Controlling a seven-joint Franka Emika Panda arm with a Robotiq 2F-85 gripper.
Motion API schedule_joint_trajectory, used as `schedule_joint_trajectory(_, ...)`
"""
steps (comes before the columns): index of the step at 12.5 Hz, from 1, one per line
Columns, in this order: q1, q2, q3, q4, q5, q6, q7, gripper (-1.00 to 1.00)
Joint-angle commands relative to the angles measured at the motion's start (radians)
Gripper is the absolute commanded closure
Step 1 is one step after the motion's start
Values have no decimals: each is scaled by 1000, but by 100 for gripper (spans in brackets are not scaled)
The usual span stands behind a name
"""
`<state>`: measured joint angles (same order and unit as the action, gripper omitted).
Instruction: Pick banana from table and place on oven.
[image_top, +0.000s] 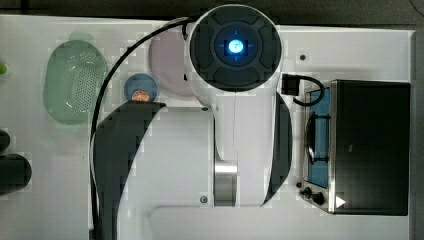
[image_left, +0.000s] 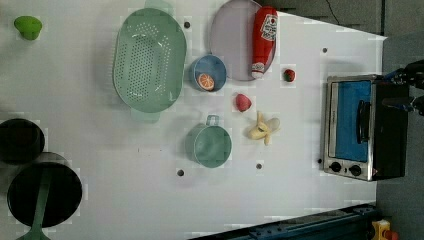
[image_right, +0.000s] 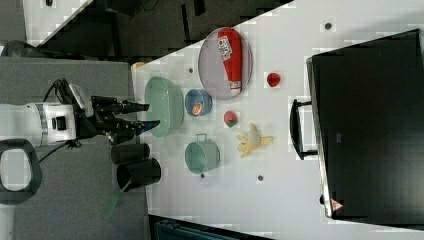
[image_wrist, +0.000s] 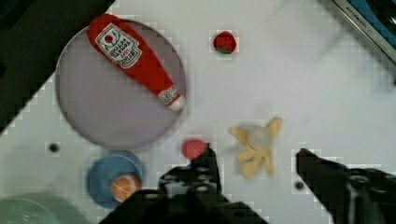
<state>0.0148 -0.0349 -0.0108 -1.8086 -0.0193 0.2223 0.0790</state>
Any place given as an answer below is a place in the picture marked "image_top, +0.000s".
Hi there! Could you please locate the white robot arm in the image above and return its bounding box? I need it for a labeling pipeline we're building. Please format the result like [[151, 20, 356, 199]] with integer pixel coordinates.
[[91, 5, 292, 240]]

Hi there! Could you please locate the black toaster oven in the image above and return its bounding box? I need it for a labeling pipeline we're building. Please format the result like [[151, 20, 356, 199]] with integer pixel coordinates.
[[300, 80, 411, 216]]

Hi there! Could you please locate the blue bowl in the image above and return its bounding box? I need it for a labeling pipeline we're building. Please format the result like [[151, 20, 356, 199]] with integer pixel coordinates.
[[124, 73, 159, 102]]

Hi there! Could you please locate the orange slice toy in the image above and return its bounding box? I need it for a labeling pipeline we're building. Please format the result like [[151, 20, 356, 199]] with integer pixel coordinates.
[[132, 90, 150, 102]]

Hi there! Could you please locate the grey round plate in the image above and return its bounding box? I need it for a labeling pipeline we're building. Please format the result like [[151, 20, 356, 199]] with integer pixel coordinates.
[[148, 30, 194, 97]]

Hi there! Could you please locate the green perforated basket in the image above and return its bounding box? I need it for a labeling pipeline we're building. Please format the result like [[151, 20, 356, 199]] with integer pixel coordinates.
[[43, 32, 108, 125]]

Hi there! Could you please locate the black cylinder object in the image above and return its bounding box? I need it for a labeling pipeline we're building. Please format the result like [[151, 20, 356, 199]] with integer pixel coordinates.
[[0, 130, 32, 196]]

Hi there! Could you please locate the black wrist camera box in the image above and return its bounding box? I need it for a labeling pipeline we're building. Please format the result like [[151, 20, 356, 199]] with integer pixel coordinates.
[[281, 74, 300, 96]]

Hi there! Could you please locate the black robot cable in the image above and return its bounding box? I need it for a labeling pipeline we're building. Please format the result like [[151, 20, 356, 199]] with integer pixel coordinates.
[[89, 16, 201, 240]]

